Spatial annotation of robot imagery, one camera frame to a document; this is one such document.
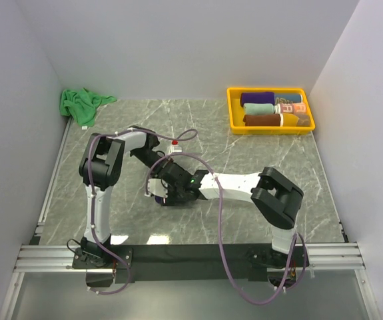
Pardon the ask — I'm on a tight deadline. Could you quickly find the green towel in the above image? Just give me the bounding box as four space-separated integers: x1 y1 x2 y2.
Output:
59 88 117 127

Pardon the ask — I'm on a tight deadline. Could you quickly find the purple towel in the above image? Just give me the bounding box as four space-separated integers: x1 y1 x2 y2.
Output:
240 91 275 107
155 196 165 206

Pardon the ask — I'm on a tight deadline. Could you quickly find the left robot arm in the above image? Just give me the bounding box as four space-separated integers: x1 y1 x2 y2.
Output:
79 126 161 268

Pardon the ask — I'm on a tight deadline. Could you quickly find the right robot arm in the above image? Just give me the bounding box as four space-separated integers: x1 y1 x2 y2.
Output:
145 160 304 266

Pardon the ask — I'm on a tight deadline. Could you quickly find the yellow plastic tray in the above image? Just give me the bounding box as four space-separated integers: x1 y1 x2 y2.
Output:
226 87 316 135

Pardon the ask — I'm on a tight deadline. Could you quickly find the rolled mint towel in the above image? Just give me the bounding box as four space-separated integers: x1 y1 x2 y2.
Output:
243 103 276 115

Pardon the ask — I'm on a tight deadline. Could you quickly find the black base beam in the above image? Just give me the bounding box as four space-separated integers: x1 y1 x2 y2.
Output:
72 243 288 287

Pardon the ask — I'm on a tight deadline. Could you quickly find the rolled purple towel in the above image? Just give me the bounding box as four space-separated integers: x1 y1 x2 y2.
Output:
240 91 275 107

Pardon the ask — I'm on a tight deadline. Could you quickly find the rolled brown towel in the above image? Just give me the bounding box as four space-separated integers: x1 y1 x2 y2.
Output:
243 114 282 127

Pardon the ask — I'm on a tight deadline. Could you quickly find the rolled pink printed towel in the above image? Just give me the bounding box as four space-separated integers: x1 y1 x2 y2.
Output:
275 103 307 114

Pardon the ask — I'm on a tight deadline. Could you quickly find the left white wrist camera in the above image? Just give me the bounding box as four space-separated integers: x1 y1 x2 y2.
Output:
166 143 183 155

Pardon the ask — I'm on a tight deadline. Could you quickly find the aluminium rail frame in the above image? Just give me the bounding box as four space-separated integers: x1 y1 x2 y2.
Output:
7 117 381 319

